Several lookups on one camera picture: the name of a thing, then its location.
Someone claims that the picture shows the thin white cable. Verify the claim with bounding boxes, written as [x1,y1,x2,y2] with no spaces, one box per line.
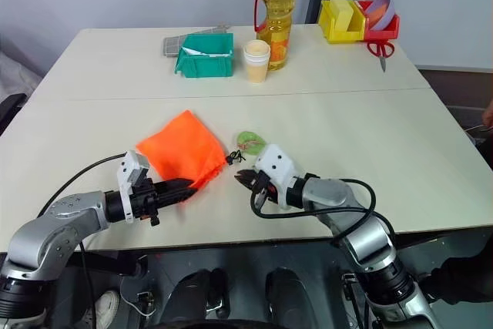
[118,277,156,317]

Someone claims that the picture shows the purple plastic bowl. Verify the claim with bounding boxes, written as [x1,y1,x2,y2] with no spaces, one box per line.
[364,0,398,32]

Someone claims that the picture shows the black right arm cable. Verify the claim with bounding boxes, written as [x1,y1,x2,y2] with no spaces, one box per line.
[250,177,396,253]

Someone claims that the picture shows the red handled scissors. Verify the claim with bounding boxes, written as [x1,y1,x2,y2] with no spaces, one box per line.
[365,39,396,74]

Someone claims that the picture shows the green plastic bin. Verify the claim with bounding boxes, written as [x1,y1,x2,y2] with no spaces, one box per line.
[173,32,236,79]

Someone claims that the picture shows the grey wire mesh rack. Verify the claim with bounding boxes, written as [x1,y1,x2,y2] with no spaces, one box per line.
[161,22,233,59]

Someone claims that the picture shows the green round packet with twine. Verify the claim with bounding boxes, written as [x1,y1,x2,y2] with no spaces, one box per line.
[235,129,268,158]

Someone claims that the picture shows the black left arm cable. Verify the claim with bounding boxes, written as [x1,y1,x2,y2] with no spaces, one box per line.
[37,153,128,329]

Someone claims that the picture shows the yellow sponge block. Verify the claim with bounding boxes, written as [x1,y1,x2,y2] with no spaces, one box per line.
[331,0,356,33]

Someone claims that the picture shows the cream paper cup stack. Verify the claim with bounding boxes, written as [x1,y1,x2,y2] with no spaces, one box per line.
[242,39,272,85]

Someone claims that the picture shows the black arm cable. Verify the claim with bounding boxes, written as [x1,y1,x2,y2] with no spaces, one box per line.
[37,153,128,329]
[250,177,396,253]

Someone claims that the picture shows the cooking oil bottle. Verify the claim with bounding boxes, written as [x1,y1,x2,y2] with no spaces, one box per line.
[253,0,297,73]

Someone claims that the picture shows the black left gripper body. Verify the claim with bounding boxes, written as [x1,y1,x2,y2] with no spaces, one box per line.
[129,176,171,227]

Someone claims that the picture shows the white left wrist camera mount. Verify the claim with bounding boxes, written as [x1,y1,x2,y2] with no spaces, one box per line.
[116,150,152,223]

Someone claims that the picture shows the bystander bare hand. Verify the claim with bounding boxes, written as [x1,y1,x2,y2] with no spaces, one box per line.
[481,100,493,130]

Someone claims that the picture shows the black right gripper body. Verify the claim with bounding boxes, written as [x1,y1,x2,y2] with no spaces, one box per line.
[251,170,280,211]

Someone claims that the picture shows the yellow plastic bin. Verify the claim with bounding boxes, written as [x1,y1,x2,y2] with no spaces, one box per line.
[317,0,367,45]

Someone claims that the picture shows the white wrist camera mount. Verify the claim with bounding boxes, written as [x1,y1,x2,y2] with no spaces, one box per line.
[116,150,152,223]
[252,143,300,213]

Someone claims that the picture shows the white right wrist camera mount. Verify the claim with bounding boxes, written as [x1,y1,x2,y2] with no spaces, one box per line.
[252,143,300,213]

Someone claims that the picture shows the orange drawstring pouch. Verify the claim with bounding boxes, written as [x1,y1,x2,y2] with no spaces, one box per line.
[135,109,247,203]

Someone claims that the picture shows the red plastic bin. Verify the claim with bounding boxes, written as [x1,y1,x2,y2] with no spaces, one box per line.
[354,0,402,42]

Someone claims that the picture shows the dark rounded shape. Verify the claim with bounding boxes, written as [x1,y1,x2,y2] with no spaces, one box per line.
[265,267,325,329]
[159,268,211,325]

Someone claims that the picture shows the black chair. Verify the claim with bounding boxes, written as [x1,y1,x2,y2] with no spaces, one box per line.
[0,92,29,134]

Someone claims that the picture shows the white shoe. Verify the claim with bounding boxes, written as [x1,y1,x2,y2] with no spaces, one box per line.
[94,289,121,329]

